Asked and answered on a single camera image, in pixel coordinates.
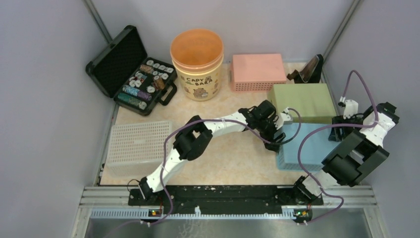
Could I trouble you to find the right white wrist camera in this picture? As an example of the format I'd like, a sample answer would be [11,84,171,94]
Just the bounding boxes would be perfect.
[338,96,359,119]

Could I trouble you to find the blue plastic basket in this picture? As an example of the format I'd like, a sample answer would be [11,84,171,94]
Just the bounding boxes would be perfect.
[276,123,339,173]

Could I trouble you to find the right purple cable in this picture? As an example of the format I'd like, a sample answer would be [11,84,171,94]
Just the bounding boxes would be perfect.
[297,69,380,225]

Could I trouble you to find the white perforated plastic basket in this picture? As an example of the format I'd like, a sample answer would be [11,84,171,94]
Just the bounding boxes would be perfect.
[105,120,173,179]

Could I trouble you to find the green plastic basket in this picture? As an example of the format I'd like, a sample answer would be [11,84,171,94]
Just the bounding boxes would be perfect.
[267,83,337,124]

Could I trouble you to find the white slotted cable duct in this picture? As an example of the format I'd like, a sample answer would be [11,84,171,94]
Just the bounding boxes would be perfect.
[90,207,296,220]

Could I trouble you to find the orange capybara bucket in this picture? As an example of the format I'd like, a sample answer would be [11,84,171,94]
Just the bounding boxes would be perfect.
[170,29,224,102]

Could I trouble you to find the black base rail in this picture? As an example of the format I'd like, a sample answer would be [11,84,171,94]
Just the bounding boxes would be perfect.
[128,185,323,215]

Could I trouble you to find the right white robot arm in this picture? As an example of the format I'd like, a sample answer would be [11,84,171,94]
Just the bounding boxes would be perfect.
[290,102,400,204]

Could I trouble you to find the black case with parts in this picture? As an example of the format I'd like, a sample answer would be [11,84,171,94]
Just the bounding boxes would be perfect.
[85,25,177,116]

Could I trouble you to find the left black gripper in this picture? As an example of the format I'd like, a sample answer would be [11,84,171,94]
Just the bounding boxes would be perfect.
[256,115,285,153]

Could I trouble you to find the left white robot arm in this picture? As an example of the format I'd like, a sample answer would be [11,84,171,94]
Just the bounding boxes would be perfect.
[139,100,292,205]

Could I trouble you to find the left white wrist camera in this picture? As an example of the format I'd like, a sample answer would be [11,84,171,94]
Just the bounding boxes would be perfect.
[275,107,293,129]

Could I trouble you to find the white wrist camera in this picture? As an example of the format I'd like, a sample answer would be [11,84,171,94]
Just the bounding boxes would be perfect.
[275,107,293,129]
[338,96,359,119]

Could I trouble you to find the black and brown stand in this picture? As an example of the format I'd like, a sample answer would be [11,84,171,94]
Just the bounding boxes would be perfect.
[286,54,324,84]

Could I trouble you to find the pink plastic basket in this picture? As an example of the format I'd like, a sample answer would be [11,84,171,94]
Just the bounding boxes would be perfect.
[229,53,287,92]

